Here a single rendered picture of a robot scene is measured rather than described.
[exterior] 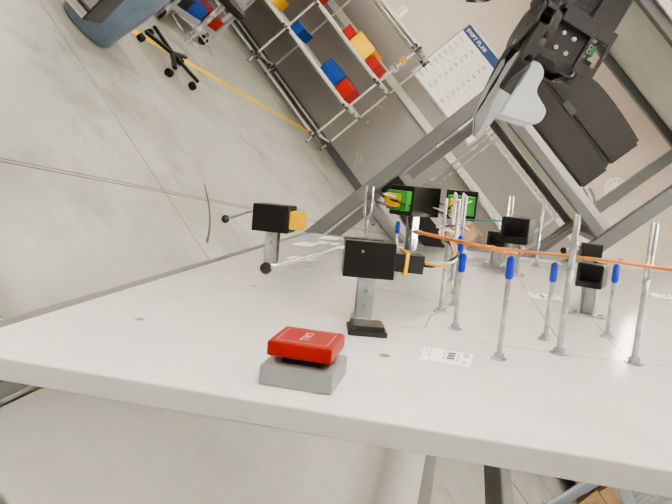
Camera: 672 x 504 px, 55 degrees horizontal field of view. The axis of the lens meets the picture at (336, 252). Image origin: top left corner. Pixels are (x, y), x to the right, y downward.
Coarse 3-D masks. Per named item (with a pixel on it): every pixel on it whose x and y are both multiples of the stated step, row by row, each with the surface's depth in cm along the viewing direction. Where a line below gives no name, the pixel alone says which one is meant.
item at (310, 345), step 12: (276, 336) 49; (288, 336) 50; (300, 336) 50; (312, 336) 50; (324, 336) 51; (336, 336) 51; (276, 348) 48; (288, 348) 48; (300, 348) 48; (312, 348) 48; (324, 348) 47; (336, 348) 49; (288, 360) 49; (300, 360) 49; (312, 360) 48; (324, 360) 47
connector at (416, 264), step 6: (396, 252) 72; (402, 252) 73; (396, 258) 71; (402, 258) 71; (414, 258) 71; (420, 258) 71; (396, 264) 71; (402, 264) 71; (408, 264) 71; (414, 264) 71; (420, 264) 71; (396, 270) 71; (402, 270) 71; (408, 270) 71; (414, 270) 71; (420, 270) 72
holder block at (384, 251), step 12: (348, 240) 70; (360, 240) 71; (372, 240) 73; (384, 240) 73; (348, 252) 70; (360, 252) 70; (372, 252) 70; (384, 252) 70; (348, 264) 70; (360, 264) 70; (372, 264) 70; (384, 264) 70; (348, 276) 71; (360, 276) 70; (372, 276) 71; (384, 276) 71
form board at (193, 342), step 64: (256, 256) 114; (320, 256) 122; (64, 320) 61; (128, 320) 63; (192, 320) 66; (256, 320) 68; (320, 320) 71; (384, 320) 74; (448, 320) 77; (512, 320) 80; (576, 320) 84; (64, 384) 48; (128, 384) 47; (192, 384) 47; (256, 384) 48; (384, 384) 51; (448, 384) 53; (512, 384) 54; (576, 384) 56; (640, 384) 58; (448, 448) 43; (512, 448) 42; (576, 448) 42; (640, 448) 43
